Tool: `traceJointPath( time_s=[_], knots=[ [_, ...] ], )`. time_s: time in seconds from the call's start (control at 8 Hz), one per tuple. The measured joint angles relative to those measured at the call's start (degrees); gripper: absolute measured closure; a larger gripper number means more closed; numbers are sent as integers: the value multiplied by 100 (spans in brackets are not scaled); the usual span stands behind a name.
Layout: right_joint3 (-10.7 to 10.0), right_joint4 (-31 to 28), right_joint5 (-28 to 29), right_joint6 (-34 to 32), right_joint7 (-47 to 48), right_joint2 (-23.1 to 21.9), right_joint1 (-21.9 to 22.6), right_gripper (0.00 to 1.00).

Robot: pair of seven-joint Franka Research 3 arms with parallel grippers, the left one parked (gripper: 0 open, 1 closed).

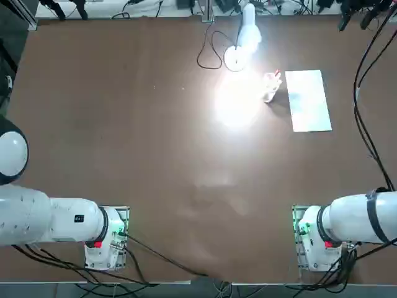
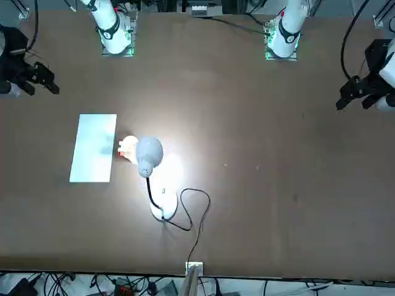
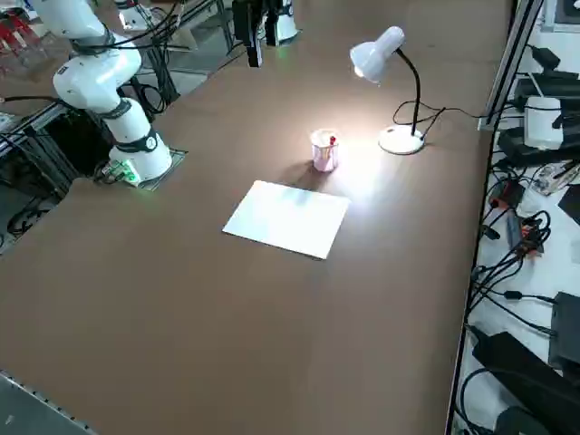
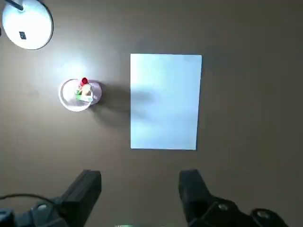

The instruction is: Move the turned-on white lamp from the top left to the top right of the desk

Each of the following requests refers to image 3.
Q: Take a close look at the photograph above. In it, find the black ribbed box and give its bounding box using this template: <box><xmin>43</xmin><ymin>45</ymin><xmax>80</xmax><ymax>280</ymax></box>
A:
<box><xmin>497</xmin><ymin>126</ymin><xmax>580</xmax><ymax>165</ymax></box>

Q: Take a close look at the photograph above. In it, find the pink paper cup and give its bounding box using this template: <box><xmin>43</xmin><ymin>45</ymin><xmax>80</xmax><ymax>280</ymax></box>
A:
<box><xmin>311</xmin><ymin>129</ymin><xmax>340</xmax><ymax>173</ymax></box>

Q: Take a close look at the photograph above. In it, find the black long device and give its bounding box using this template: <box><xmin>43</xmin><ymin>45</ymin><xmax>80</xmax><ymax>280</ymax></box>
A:
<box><xmin>470</xmin><ymin>332</ymin><xmax>580</xmax><ymax>416</ymax></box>

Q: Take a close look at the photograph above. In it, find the aluminium profile post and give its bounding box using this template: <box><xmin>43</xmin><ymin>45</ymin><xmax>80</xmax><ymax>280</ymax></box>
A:
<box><xmin>478</xmin><ymin>0</ymin><xmax>545</xmax><ymax>132</ymax></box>

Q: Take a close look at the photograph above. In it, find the red crate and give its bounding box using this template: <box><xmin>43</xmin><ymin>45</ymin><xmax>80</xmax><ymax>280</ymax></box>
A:
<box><xmin>0</xmin><ymin>11</ymin><xmax>40</xmax><ymax>53</ymax></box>

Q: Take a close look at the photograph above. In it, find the white background device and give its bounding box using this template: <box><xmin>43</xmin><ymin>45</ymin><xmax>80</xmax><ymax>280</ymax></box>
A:
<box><xmin>115</xmin><ymin>0</ymin><xmax>153</xmax><ymax>29</ymax></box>

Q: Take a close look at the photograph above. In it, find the aluminium table rail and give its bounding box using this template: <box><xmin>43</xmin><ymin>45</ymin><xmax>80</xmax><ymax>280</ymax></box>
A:
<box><xmin>0</xmin><ymin>369</ymin><xmax>99</xmax><ymax>435</ymax></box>

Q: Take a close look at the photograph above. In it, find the black cable with ferrite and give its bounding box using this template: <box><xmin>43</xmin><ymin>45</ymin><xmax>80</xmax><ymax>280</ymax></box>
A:
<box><xmin>470</xmin><ymin>289</ymin><xmax>559</xmax><ymax>305</ymax></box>

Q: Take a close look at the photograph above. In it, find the black power adapter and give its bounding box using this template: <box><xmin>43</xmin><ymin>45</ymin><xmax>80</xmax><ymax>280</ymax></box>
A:
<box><xmin>529</xmin><ymin>44</ymin><xmax>562</xmax><ymax>70</ymax></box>

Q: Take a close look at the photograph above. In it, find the black flat case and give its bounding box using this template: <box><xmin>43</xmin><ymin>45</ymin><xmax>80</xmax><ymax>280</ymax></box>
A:
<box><xmin>546</xmin><ymin>291</ymin><xmax>580</xmax><ymax>377</ymax></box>

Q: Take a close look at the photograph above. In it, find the black rectangular box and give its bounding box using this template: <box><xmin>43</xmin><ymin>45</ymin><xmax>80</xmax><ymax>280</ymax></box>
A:
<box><xmin>556</xmin><ymin>183</ymin><xmax>580</xmax><ymax>227</ymax></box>

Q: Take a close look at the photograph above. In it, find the white desk lamp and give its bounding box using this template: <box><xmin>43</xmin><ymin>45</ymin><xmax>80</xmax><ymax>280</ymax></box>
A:
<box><xmin>348</xmin><ymin>25</ymin><xmax>427</xmax><ymax>156</ymax></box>

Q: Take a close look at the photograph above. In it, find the white paper sheet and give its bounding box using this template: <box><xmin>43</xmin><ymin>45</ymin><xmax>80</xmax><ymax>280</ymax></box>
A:
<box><xmin>221</xmin><ymin>179</ymin><xmax>352</xmax><ymax>261</ymax></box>

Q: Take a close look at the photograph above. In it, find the black metal frame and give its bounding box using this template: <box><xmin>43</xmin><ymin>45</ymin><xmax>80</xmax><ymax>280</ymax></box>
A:
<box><xmin>0</xmin><ymin>103</ymin><xmax>114</xmax><ymax>200</ymax></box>

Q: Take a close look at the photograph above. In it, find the black tower box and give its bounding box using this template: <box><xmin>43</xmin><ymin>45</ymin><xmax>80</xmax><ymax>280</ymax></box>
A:
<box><xmin>511</xmin><ymin>70</ymin><xmax>580</xmax><ymax>110</ymax></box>

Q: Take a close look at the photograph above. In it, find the black lamp cable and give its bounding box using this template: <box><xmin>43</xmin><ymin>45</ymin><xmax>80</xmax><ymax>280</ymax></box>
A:
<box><xmin>391</xmin><ymin>100</ymin><xmax>493</xmax><ymax>138</ymax></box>

